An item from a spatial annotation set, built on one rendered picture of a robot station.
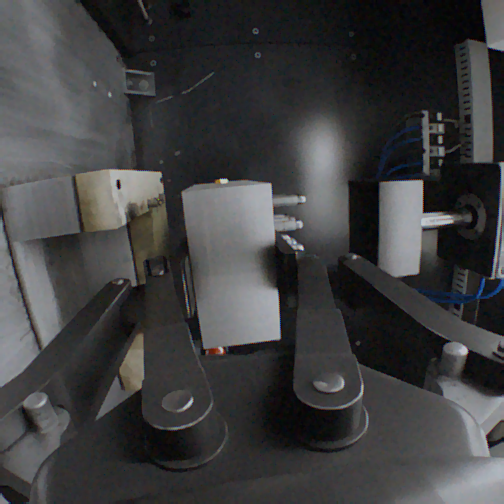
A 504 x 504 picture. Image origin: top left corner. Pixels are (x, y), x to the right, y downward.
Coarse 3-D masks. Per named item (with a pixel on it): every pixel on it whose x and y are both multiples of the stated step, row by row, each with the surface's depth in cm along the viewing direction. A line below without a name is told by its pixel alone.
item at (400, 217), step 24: (360, 192) 29; (384, 192) 24; (408, 192) 24; (360, 216) 30; (384, 216) 24; (408, 216) 24; (432, 216) 27; (456, 216) 27; (360, 240) 31; (384, 240) 25; (408, 240) 25; (384, 264) 25; (408, 264) 25
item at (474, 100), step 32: (96, 0) 23; (128, 0) 34; (128, 32) 35; (480, 64) 42; (480, 96) 43; (416, 128) 42; (480, 128) 45; (384, 160) 44; (416, 160) 46; (480, 160) 46
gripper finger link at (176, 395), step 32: (160, 256) 14; (160, 288) 12; (160, 320) 9; (160, 352) 7; (192, 352) 7; (160, 384) 5; (192, 384) 5; (160, 416) 4; (192, 416) 4; (160, 448) 4; (192, 448) 4
